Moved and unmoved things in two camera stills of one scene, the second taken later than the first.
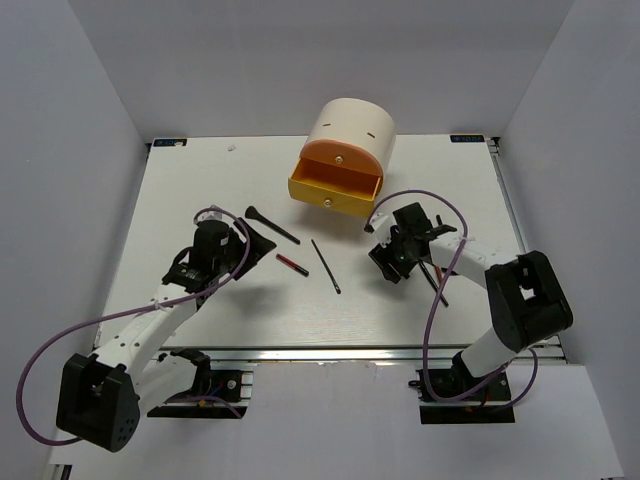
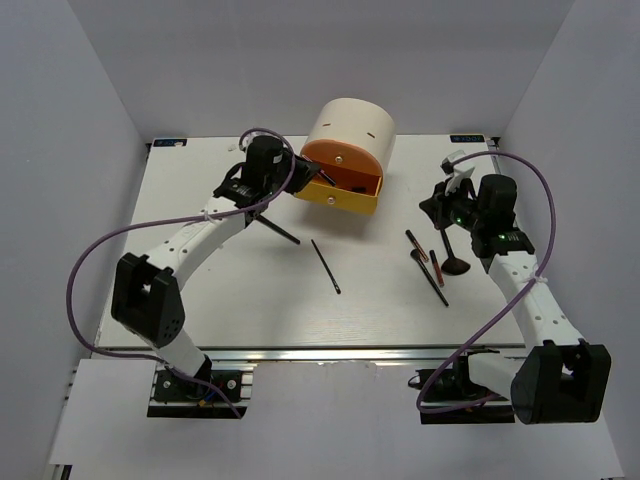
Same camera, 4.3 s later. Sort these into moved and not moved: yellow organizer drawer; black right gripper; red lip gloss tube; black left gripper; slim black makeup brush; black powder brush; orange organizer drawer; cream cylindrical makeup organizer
Moved: red lip gloss tube; black right gripper; black left gripper
Not moved: cream cylindrical makeup organizer; slim black makeup brush; yellow organizer drawer; black powder brush; orange organizer drawer
